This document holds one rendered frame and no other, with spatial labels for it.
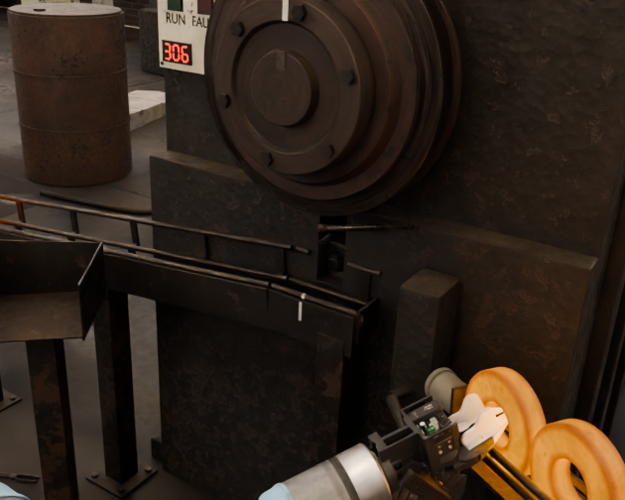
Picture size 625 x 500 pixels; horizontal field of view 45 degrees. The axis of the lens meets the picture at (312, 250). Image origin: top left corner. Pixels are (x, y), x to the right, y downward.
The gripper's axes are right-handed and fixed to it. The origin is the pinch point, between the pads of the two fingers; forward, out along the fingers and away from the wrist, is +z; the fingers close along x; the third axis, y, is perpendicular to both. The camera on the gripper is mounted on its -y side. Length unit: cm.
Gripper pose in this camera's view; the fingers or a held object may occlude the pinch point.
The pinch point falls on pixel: (502, 418)
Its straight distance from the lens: 115.5
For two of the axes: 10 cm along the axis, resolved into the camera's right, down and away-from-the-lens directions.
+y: -2.4, -8.4, -4.9
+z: 8.9, -3.9, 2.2
